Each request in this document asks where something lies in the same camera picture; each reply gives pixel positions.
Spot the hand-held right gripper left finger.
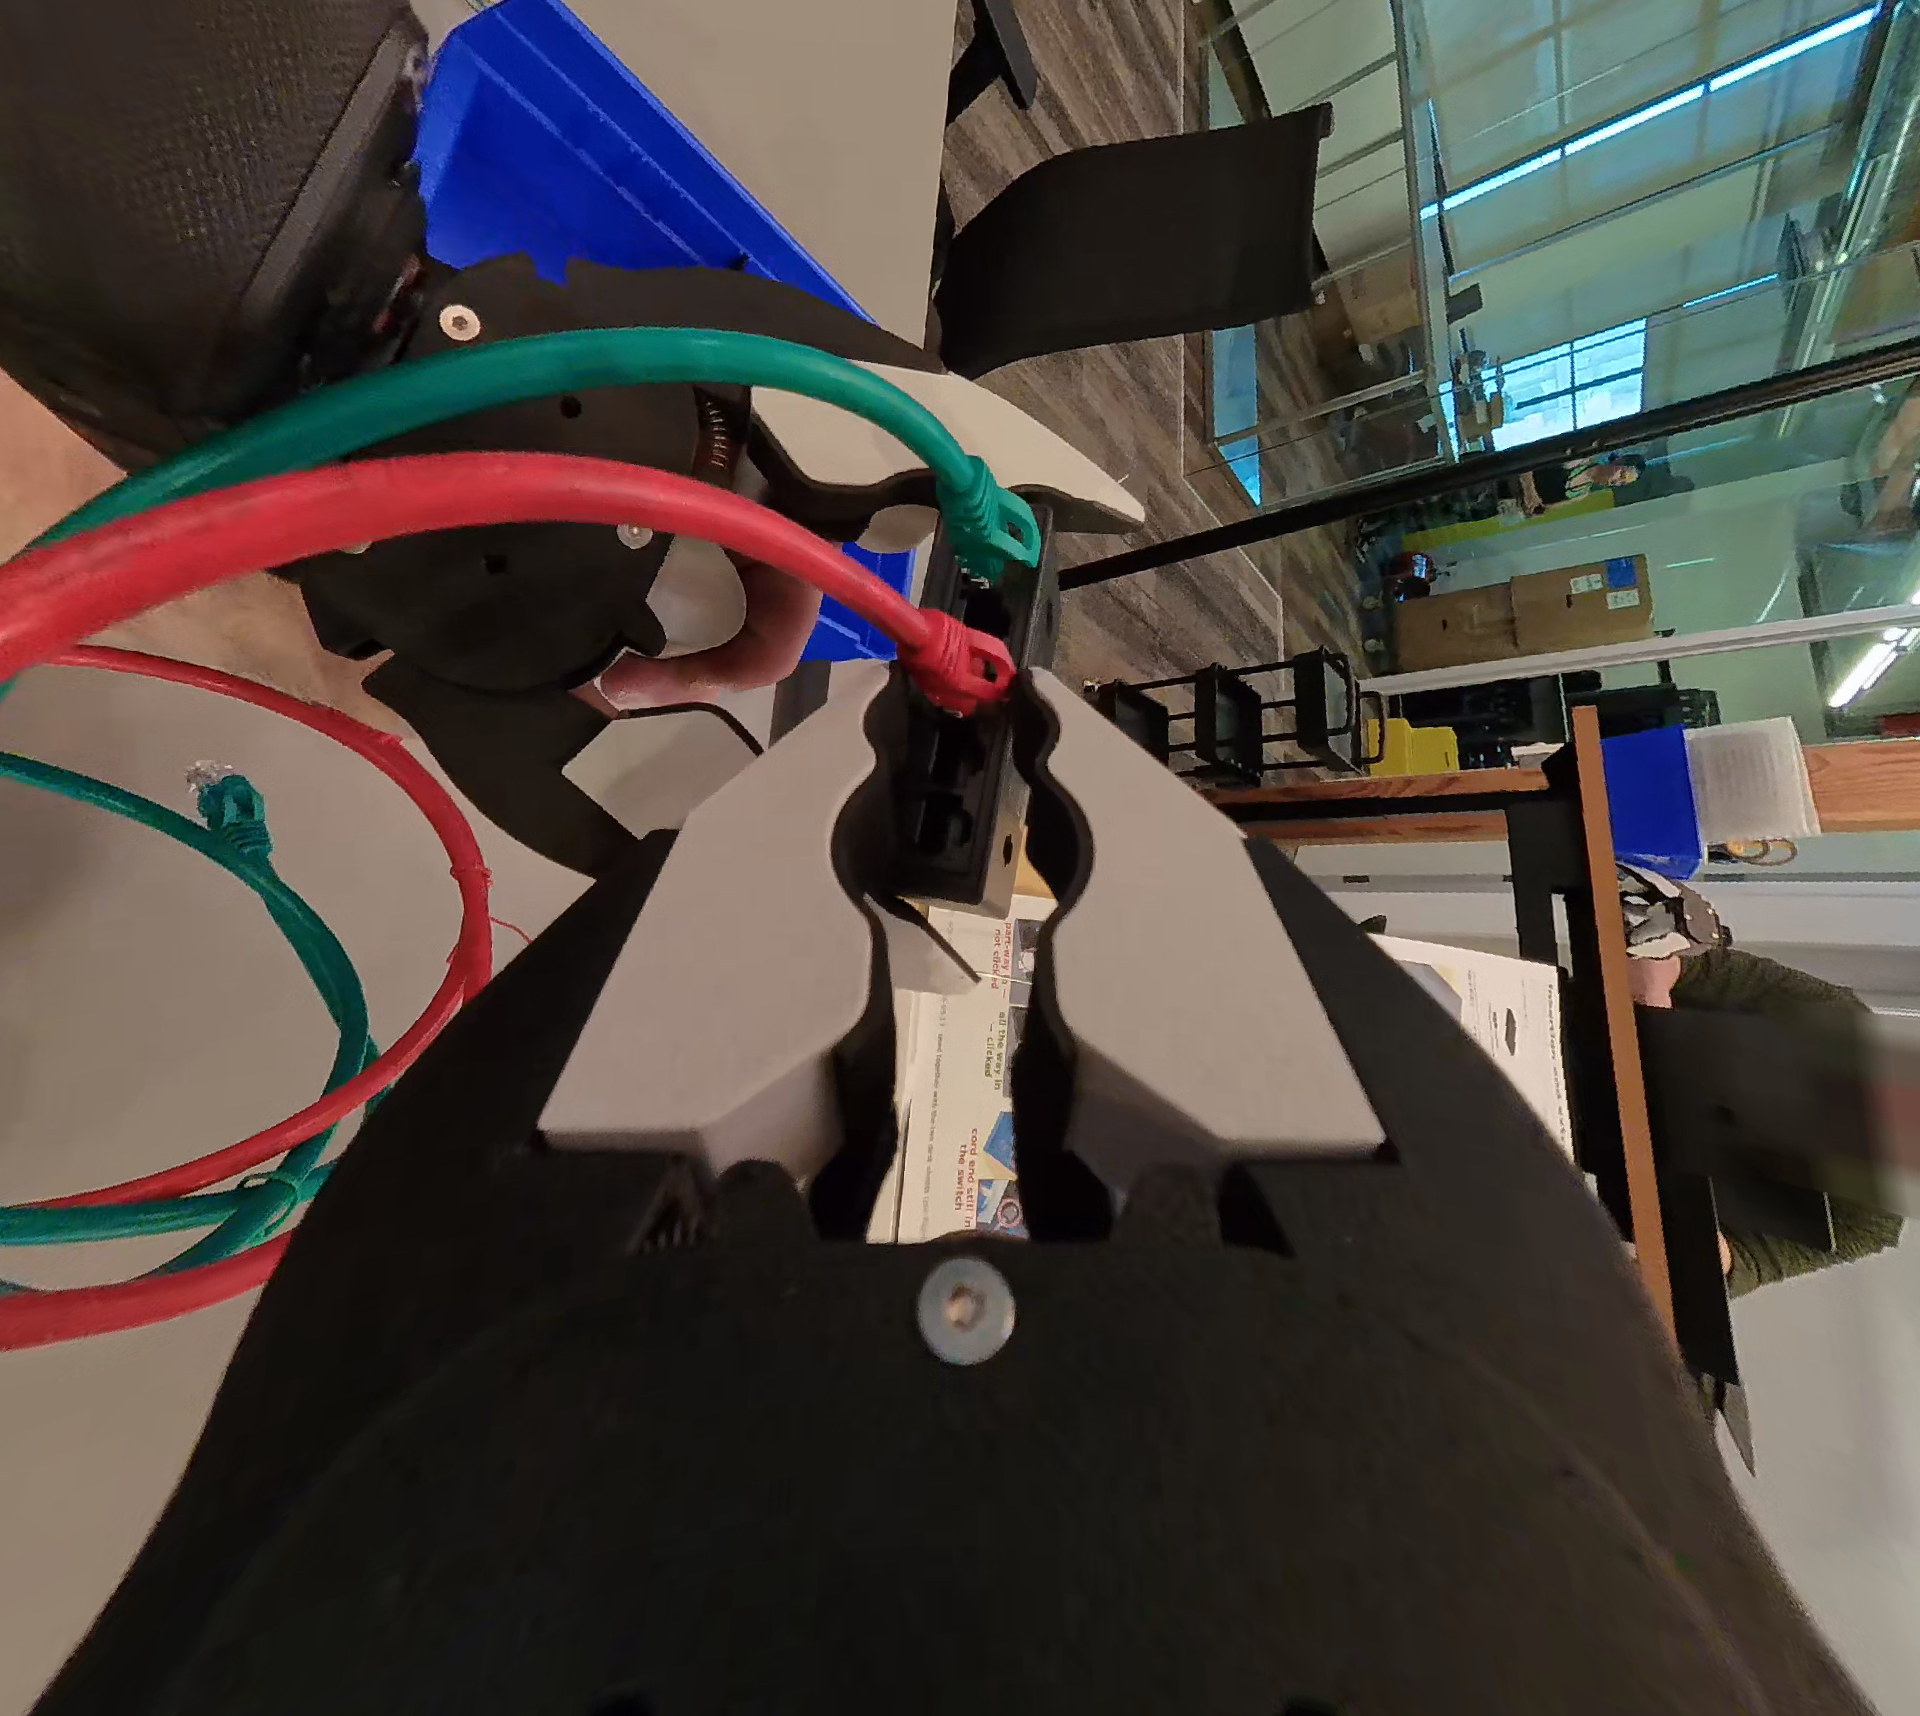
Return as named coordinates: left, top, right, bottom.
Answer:
left=536, top=666, right=902, bottom=1189

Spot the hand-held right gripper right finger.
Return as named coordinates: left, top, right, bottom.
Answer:
left=1017, top=668, right=1389, bottom=1196

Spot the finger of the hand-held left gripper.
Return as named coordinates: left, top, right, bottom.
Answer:
left=747, top=371, right=1148, bottom=537
left=558, top=700, right=989, bottom=998

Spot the red ethernet cable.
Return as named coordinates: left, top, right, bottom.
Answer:
left=0, top=453, right=1020, bottom=1356

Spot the green ethernet cable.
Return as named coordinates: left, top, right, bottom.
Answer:
left=0, top=329, right=1048, bottom=1299

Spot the black network switch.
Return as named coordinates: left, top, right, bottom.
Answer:
left=882, top=499, right=1062, bottom=913

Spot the blue plastic bin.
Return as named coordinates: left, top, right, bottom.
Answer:
left=412, top=0, right=920, bottom=668

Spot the person's left hand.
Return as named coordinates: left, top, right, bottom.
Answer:
left=596, top=543, right=830, bottom=717

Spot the black office chair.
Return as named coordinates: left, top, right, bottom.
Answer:
left=931, top=103, right=1339, bottom=385

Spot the printed instruction sheet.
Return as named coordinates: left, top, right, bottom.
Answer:
left=896, top=894, right=1580, bottom=1246

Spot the black tiered tray cart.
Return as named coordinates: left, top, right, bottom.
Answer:
left=1087, top=649, right=1364, bottom=789

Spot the small yellow container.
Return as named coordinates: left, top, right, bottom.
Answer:
left=1363, top=715, right=1465, bottom=784

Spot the black pole stand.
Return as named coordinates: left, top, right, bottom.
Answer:
left=1056, top=337, right=1920, bottom=589

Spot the cardboard box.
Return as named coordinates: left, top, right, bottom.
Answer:
left=1506, top=553, right=1656, bottom=649
left=1395, top=582, right=1519, bottom=672

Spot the small blue storage box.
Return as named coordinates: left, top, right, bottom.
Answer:
left=1596, top=727, right=1708, bottom=882

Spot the black textured pad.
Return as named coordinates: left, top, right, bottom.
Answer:
left=0, top=0, right=432, bottom=467

